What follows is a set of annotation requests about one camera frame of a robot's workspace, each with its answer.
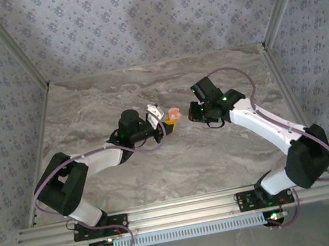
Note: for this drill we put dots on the pink earbud charging case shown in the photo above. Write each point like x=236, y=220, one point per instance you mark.
x=175, y=113

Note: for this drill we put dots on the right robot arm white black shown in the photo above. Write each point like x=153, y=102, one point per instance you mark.
x=263, y=124

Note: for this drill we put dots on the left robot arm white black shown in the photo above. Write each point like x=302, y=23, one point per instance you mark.
x=101, y=159

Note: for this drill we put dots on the right controller board green light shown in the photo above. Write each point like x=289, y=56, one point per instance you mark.
x=275, y=216

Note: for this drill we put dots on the aluminium side rail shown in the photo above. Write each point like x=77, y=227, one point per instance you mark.
x=289, y=91
x=41, y=132

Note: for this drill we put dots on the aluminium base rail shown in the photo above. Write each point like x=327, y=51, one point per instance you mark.
x=179, y=209

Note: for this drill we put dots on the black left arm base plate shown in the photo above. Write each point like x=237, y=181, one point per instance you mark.
x=120, y=218

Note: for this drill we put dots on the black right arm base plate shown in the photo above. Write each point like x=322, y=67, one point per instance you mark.
x=245, y=201

